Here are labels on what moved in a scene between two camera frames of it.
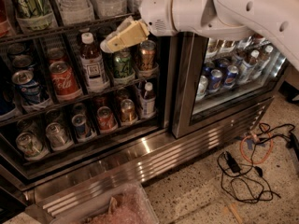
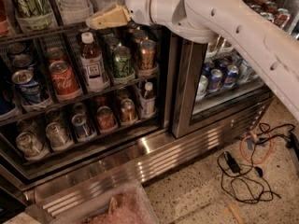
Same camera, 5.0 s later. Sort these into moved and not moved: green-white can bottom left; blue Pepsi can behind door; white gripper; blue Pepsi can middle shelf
Moved: white gripper
Not moved: blue Pepsi can behind door; blue Pepsi can middle shelf; green-white can bottom left
